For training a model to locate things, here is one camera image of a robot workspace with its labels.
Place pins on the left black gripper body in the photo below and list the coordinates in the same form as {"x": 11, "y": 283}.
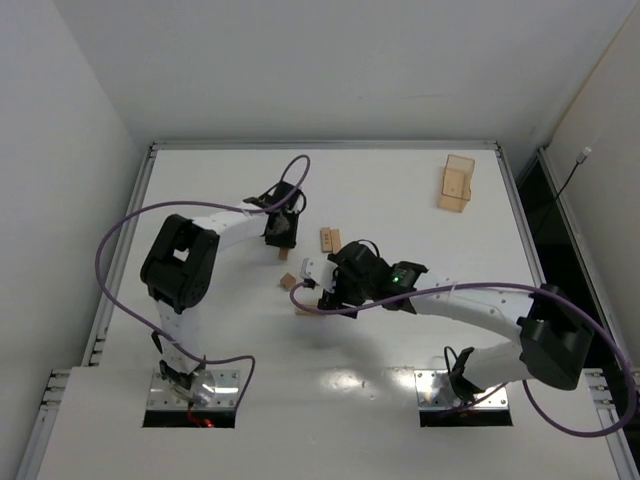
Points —
{"x": 280, "y": 238}

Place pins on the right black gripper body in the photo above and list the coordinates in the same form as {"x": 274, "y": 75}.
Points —
{"x": 333, "y": 292}

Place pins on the printed light wood block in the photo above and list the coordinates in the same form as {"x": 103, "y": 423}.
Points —
{"x": 326, "y": 240}

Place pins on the clear amber plastic box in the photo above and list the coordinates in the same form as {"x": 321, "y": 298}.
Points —
{"x": 456, "y": 183}

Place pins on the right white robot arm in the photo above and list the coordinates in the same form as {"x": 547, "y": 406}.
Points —
{"x": 543, "y": 341}

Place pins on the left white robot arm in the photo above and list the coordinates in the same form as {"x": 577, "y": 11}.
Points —
{"x": 179, "y": 266}

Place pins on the lower flat wood block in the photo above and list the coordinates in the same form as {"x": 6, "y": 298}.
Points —
{"x": 308, "y": 310}

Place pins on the tilted small wood block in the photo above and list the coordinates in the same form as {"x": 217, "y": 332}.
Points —
{"x": 287, "y": 281}

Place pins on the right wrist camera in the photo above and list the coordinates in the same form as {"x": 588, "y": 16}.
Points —
{"x": 320, "y": 271}

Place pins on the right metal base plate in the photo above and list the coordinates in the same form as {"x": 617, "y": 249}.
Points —
{"x": 437, "y": 392}

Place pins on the metal base plate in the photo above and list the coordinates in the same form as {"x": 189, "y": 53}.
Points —
{"x": 437, "y": 392}
{"x": 211, "y": 390}

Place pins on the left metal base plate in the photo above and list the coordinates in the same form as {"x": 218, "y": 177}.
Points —
{"x": 211, "y": 390}

